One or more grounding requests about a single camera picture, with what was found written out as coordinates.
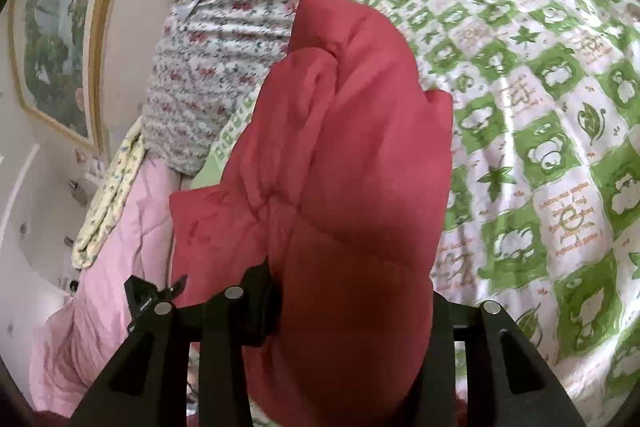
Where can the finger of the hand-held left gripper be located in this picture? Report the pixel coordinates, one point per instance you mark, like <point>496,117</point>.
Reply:
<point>150,294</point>

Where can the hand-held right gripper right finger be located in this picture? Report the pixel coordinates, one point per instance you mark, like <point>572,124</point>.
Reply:
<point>442,319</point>

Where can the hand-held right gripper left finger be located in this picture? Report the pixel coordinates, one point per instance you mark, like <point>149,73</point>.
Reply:
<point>255,307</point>

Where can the red quilted jacket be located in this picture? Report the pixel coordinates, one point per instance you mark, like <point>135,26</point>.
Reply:
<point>345,187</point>

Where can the pink quilt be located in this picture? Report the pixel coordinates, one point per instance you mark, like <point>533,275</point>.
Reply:
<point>115,287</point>

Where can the yellow patterned blanket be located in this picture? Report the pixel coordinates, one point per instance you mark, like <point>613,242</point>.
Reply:
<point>112,197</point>

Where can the green patterned bed sheet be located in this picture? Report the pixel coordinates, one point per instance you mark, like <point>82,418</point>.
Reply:
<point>540,107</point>

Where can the floral quilt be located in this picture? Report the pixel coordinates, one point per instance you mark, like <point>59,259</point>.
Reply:
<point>220,57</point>

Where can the framed landscape picture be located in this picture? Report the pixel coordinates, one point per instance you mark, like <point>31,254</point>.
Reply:
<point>55,22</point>

